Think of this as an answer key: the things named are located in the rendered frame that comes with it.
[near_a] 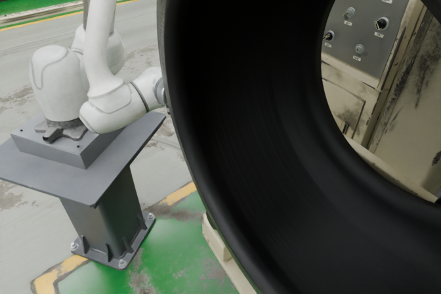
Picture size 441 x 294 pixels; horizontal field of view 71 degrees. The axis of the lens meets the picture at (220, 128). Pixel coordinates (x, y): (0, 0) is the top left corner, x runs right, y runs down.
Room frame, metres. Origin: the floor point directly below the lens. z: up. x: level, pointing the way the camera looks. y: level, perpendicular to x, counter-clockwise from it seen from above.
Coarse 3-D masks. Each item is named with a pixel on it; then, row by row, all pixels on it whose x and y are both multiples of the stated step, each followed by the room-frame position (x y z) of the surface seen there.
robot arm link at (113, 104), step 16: (96, 0) 0.77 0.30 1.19; (112, 0) 0.78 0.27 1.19; (96, 16) 0.75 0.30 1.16; (112, 16) 0.78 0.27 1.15; (96, 32) 0.74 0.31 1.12; (96, 48) 0.72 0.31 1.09; (96, 64) 0.71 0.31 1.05; (96, 80) 0.69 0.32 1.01; (112, 80) 0.71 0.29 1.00; (96, 96) 0.67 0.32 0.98; (112, 96) 0.68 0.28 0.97; (128, 96) 0.70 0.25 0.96; (80, 112) 0.66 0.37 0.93; (96, 112) 0.65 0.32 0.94; (112, 112) 0.66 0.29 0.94; (128, 112) 0.68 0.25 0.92; (144, 112) 0.71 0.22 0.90; (96, 128) 0.64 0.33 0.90; (112, 128) 0.65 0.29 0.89
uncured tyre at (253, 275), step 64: (192, 0) 0.49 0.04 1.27; (256, 0) 0.56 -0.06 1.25; (320, 0) 0.55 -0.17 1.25; (192, 64) 0.49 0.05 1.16; (256, 64) 0.56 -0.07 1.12; (320, 64) 0.55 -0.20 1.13; (192, 128) 0.39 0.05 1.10; (256, 128) 0.50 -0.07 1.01; (320, 128) 0.49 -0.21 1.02; (256, 192) 0.39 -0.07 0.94; (320, 192) 0.40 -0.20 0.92; (384, 192) 0.35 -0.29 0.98; (256, 256) 0.23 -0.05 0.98; (320, 256) 0.27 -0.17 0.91; (384, 256) 0.26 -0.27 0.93
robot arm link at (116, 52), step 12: (84, 0) 1.02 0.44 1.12; (84, 12) 1.02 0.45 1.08; (84, 24) 1.03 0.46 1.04; (84, 36) 1.01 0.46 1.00; (120, 36) 1.09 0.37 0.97; (72, 48) 1.02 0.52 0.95; (108, 48) 1.01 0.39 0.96; (120, 48) 1.07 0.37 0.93; (108, 60) 1.01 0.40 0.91; (120, 60) 1.08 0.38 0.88
